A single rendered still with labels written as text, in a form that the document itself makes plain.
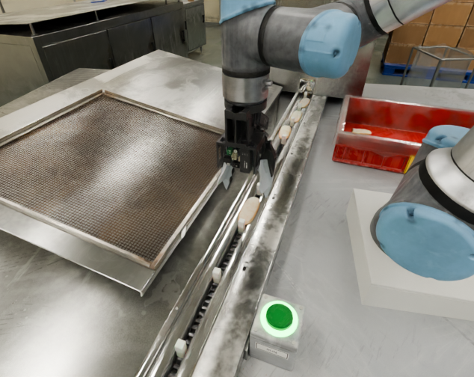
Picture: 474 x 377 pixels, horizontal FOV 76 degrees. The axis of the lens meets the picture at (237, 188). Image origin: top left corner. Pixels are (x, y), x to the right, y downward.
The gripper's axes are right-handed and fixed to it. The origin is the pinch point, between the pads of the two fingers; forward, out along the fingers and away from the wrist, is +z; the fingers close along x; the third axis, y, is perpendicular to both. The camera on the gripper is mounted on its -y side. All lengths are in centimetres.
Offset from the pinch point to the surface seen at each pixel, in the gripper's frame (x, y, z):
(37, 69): -171, -96, 18
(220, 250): -1.9, 11.1, 8.8
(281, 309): 12.9, 23.0, 3.3
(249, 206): -0.2, -2.8, 7.9
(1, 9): -369, -235, 8
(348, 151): 20.2, -36.3, 7.6
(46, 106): -64, -12, -5
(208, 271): -2.3, 16.5, 8.8
